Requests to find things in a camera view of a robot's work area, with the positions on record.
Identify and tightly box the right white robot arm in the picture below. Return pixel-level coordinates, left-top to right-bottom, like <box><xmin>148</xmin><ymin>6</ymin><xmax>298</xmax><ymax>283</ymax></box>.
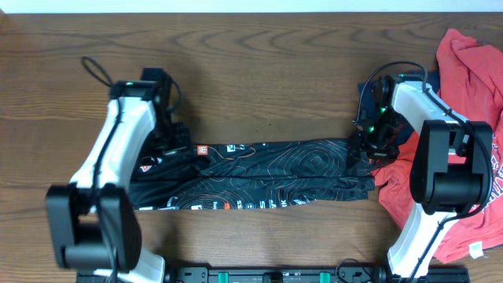
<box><xmin>347</xmin><ymin>74</ymin><xmax>493</xmax><ymax>282</ymax></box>

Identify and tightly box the black orange-patterned jersey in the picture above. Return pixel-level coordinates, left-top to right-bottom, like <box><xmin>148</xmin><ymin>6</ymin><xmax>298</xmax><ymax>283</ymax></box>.
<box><xmin>129</xmin><ymin>139</ymin><xmax>375</xmax><ymax>210</ymax></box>

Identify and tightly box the red printed t-shirt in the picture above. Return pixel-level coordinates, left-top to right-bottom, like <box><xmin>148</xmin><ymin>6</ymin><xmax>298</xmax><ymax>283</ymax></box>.
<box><xmin>372</xmin><ymin>28</ymin><xmax>502</xmax><ymax>263</ymax></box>

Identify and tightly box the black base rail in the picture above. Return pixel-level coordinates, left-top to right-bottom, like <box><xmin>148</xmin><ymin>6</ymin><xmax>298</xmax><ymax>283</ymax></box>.
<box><xmin>75</xmin><ymin>259</ymin><xmax>471</xmax><ymax>283</ymax></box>

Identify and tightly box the navy blue cloth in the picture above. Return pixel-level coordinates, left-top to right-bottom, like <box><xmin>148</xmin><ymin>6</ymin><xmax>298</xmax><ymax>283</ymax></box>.
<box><xmin>357</xmin><ymin>70</ymin><xmax>441</xmax><ymax>146</ymax></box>

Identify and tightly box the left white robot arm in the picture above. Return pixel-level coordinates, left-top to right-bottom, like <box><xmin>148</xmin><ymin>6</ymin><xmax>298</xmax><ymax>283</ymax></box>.
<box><xmin>45</xmin><ymin>80</ymin><xmax>179</xmax><ymax>282</ymax></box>

